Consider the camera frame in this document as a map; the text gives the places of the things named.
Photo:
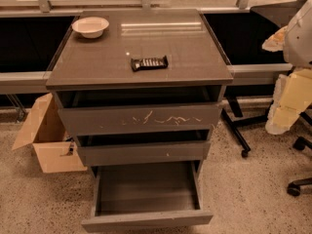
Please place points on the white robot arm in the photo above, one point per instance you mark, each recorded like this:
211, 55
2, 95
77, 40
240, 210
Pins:
297, 49

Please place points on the grey middle drawer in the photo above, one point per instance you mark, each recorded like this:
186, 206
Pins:
144, 148

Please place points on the black snack bar wrapper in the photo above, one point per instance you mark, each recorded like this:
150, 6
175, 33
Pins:
138, 64

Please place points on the grey drawer cabinet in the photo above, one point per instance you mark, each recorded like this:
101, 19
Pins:
104, 63

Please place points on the grey bottom drawer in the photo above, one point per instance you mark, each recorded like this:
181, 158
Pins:
141, 196

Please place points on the open cardboard box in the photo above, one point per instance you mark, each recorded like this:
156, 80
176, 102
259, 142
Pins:
43, 129

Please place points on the scratched grey top drawer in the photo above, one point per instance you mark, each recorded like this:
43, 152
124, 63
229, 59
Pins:
142, 110

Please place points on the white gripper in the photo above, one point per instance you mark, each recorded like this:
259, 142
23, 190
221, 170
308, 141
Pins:
299, 41

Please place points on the white bowl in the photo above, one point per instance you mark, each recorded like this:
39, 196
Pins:
90, 27

